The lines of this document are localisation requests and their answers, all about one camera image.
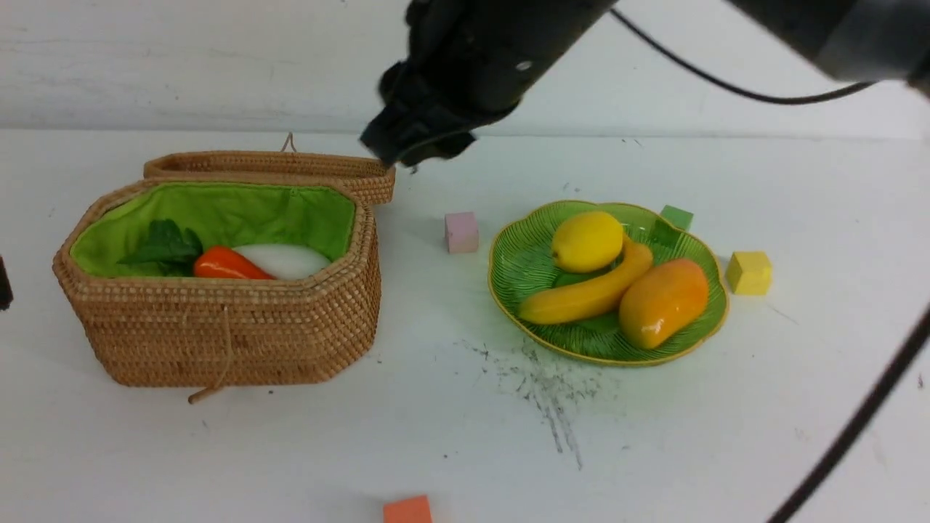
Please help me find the green glass leaf plate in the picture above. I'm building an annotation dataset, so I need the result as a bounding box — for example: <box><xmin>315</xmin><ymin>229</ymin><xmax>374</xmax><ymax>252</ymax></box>
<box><xmin>488</xmin><ymin>200</ymin><xmax>730</xmax><ymax>367</ymax></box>

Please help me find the woven wicker basket green lining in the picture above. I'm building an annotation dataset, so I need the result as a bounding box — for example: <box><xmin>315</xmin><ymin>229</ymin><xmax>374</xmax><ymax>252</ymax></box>
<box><xmin>53</xmin><ymin>177</ymin><xmax>381</xmax><ymax>391</ymax></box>

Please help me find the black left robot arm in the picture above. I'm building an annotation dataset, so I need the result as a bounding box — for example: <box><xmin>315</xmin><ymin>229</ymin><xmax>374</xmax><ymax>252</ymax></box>
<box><xmin>0</xmin><ymin>257</ymin><xmax>14</xmax><ymax>312</ymax></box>

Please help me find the orange yellow mango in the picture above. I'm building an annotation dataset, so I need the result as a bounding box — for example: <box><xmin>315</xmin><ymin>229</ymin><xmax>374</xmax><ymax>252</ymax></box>
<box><xmin>618</xmin><ymin>259</ymin><xmax>710</xmax><ymax>350</ymax></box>

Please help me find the yellow lemon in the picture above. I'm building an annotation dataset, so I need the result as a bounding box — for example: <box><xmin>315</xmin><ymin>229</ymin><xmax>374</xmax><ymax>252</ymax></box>
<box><xmin>551</xmin><ymin>211</ymin><xmax>626</xmax><ymax>272</ymax></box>

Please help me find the white radish with leaves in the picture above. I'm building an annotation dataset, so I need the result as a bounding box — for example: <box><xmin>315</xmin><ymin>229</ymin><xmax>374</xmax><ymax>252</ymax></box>
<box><xmin>232</xmin><ymin>244</ymin><xmax>332</xmax><ymax>280</ymax></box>

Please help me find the pink cube block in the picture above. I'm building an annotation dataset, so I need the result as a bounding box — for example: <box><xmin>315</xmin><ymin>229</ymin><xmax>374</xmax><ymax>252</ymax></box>
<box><xmin>444</xmin><ymin>211</ymin><xmax>480</xmax><ymax>254</ymax></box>

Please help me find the woven wicker basket lid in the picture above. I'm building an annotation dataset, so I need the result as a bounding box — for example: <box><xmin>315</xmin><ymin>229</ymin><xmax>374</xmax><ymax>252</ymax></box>
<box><xmin>142</xmin><ymin>134</ymin><xmax>396</xmax><ymax>206</ymax></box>

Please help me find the yellow cube block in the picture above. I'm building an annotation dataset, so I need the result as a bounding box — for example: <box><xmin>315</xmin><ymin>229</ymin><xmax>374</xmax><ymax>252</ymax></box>
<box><xmin>725</xmin><ymin>251</ymin><xmax>773</xmax><ymax>296</ymax></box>

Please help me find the yellow banana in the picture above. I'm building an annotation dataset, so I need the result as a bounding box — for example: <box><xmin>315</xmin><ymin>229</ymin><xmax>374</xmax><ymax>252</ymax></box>
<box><xmin>517</xmin><ymin>241</ymin><xmax>654</xmax><ymax>325</ymax></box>

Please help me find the orange carrot with leaves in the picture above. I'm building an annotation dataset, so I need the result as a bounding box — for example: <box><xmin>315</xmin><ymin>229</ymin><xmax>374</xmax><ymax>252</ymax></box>
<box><xmin>119</xmin><ymin>219</ymin><xmax>275</xmax><ymax>280</ymax></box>

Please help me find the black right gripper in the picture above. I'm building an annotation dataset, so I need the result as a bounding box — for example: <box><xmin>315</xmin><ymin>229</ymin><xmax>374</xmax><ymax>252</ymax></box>
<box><xmin>360</xmin><ymin>1</ymin><xmax>613</xmax><ymax>168</ymax></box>

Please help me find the green cube block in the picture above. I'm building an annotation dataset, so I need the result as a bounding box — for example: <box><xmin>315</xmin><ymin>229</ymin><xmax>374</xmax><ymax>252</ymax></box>
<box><xmin>649</xmin><ymin>205</ymin><xmax>693</xmax><ymax>248</ymax></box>

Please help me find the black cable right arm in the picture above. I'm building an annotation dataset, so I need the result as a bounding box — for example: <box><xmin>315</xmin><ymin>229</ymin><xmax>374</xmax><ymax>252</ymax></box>
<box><xmin>609</xmin><ymin>7</ymin><xmax>930</xmax><ymax>523</ymax></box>

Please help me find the orange cube block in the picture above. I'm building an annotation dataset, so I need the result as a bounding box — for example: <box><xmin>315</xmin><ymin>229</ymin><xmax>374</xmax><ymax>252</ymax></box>
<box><xmin>383</xmin><ymin>495</ymin><xmax>433</xmax><ymax>523</ymax></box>

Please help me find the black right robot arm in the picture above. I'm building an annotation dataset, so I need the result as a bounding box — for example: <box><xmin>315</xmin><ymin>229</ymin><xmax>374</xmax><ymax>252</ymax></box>
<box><xmin>360</xmin><ymin>1</ymin><xmax>929</xmax><ymax>168</ymax></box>

